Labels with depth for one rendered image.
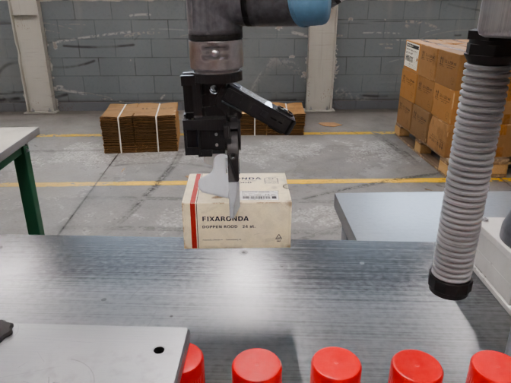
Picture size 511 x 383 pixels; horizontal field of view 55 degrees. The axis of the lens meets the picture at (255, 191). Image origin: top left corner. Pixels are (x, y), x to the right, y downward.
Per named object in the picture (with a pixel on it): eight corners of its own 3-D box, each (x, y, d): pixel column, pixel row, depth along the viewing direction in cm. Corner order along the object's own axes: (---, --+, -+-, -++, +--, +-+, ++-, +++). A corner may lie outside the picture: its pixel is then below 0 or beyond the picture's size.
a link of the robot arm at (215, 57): (242, 36, 72) (242, 41, 64) (243, 68, 74) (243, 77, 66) (191, 37, 72) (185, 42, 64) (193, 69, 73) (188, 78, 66)
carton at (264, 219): (184, 248, 74) (181, 203, 71) (192, 213, 85) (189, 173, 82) (290, 247, 74) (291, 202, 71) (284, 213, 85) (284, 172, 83)
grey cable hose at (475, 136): (433, 302, 40) (477, 32, 32) (421, 279, 43) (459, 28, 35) (477, 303, 40) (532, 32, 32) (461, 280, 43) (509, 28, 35)
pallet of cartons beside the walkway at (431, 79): (550, 175, 372) (580, 54, 337) (442, 178, 367) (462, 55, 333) (475, 133, 483) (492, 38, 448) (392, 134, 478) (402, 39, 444)
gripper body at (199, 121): (190, 145, 78) (184, 68, 73) (244, 143, 78) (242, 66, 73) (185, 160, 71) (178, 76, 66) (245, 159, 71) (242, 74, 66)
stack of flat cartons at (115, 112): (103, 153, 421) (98, 117, 409) (112, 136, 471) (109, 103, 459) (179, 151, 428) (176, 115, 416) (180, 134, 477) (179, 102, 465)
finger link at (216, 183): (199, 219, 71) (198, 157, 73) (240, 218, 71) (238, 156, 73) (197, 216, 68) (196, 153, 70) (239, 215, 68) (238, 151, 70)
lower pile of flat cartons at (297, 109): (238, 135, 475) (237, 113, 466) (240, 121, 524) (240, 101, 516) (305, 135, 473) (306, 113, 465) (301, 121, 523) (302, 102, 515)
